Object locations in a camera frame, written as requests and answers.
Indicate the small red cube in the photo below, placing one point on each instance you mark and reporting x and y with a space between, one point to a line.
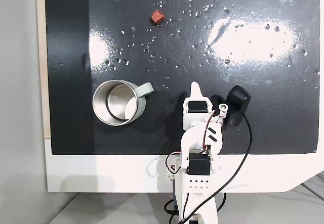
157 17

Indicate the black glossy mat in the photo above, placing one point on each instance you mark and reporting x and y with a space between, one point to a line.
177 57

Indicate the black oval camera box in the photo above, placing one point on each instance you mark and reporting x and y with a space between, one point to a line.
236 100

